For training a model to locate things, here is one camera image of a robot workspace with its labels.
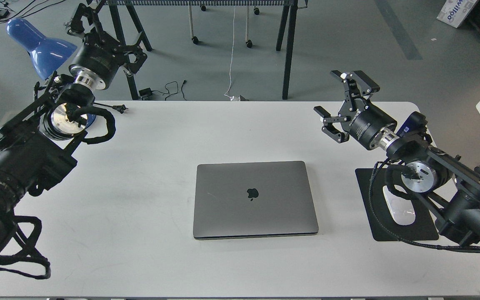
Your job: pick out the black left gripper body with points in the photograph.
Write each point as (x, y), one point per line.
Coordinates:
(98, 56)

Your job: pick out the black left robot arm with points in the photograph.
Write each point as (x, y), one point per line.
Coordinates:
(37, 144)

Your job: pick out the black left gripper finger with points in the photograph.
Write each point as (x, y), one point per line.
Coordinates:
(131, 57)
(76, 27)

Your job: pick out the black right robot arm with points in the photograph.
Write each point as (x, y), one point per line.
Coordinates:
(414, 168)

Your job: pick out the grey laptop computer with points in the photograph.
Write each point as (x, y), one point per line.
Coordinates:
(253, 199)

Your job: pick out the black power plug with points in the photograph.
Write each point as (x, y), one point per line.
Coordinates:
(119, 108)

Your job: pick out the white computer mouse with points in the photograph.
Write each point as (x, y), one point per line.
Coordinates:
(401, 210)

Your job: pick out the black power adapter with cable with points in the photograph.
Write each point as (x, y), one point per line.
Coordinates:
(170, 89)

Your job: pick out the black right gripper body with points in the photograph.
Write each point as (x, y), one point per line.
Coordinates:
(367, 123)

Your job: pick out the blue desk lamp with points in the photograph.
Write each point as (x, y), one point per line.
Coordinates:
(48, 54)

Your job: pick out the white rolling cart legs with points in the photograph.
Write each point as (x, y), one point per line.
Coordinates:
(222, 17)

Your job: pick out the black mouse pad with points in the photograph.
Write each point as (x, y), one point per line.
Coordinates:
(379, 217)

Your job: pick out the white cardboard box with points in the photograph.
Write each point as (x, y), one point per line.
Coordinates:
(454, 12)

